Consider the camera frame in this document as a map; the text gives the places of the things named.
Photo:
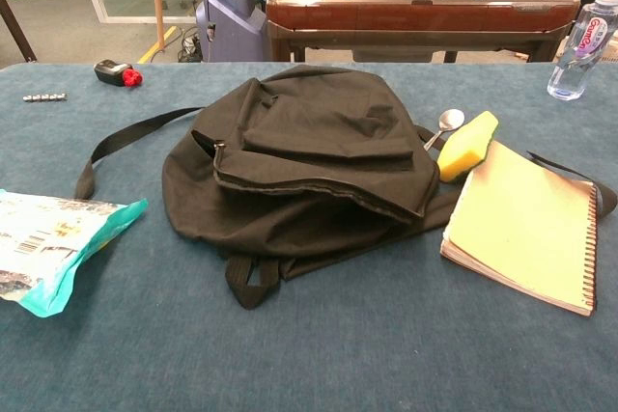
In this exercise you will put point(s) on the yellow spiral notebook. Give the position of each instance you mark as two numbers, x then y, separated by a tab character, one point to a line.
521	224

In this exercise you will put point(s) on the black stand leg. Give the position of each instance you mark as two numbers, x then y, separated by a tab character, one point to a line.
17	28

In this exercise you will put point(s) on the teal snack bag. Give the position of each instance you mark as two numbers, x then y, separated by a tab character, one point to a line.
48	248

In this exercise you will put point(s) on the yellow sponge with green pad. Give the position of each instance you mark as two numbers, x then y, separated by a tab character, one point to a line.
466	151

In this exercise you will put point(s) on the brown mahjong table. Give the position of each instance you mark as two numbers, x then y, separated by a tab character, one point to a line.
410	16

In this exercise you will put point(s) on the black fabric backpack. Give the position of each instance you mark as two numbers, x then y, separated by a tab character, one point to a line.
314	118

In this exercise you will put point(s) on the clear plastic water bottle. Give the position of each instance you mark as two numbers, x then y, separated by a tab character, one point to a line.
579	45

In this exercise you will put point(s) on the metal spoon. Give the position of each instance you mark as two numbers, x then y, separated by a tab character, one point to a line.
451	118

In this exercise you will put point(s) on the black box with red knob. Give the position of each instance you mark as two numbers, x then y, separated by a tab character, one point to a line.
111	72

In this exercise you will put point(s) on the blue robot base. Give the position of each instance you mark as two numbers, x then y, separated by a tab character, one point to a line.
227	21

